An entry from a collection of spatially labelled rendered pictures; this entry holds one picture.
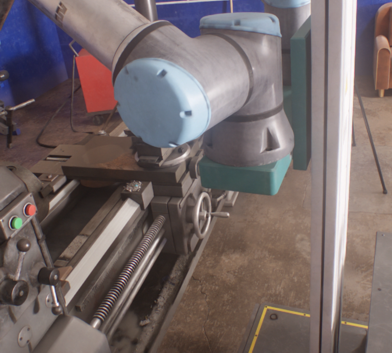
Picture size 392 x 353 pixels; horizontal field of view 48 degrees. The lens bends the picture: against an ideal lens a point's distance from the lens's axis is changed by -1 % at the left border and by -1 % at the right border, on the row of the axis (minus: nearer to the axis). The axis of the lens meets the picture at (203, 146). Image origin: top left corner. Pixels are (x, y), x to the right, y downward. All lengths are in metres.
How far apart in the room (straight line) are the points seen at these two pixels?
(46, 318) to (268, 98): 0.91
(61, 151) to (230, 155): 1.62
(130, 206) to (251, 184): 1.04
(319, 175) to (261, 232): 1.99
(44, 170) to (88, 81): 2.72
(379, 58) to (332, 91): 4.04
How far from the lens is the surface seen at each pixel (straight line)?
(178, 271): 2.14
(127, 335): 1.94
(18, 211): 1.18
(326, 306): 1.26
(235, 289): 2.60
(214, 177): 0.89
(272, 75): 0.83
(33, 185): 1.51
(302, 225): 3.04
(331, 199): 1.05
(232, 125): 0.85
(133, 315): 2.00
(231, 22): 0.79
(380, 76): 5.02
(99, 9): 0.79
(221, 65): 0.71
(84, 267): 1.61
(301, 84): 0.93
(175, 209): 1.90
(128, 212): 1.83
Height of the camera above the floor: 1.82
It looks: 26 degrees down
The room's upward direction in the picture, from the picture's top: 7 degrees counter-clockwise
